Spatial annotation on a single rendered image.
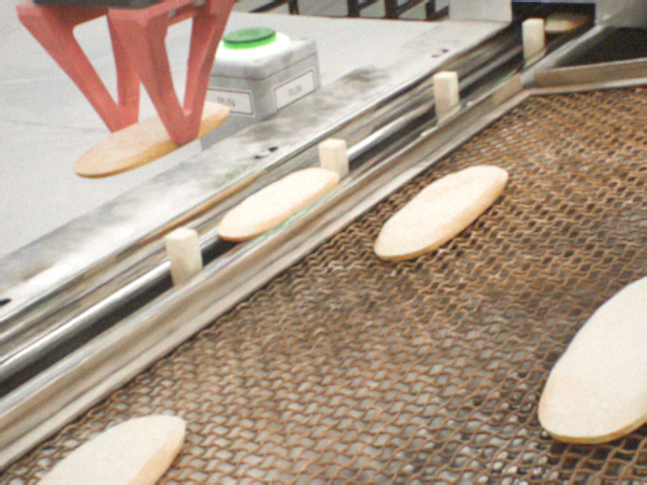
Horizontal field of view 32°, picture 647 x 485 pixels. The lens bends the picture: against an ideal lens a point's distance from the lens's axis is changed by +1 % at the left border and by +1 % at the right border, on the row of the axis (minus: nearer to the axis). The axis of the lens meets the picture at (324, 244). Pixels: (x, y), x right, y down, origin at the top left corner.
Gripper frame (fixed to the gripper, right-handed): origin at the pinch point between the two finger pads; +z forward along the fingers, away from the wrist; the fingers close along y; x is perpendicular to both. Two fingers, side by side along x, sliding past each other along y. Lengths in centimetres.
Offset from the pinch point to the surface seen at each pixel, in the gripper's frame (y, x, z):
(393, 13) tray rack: 126, -215, 55
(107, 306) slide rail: 1.6, 4.1, 8.5
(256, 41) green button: 11.9, -22.8, 3.0
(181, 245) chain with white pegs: 0.1, -0.3, 6.8
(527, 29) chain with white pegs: 0.7, -42.3, 7.1
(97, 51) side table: 49, -42, 11
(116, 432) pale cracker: -14.2, 17.7, 3.0
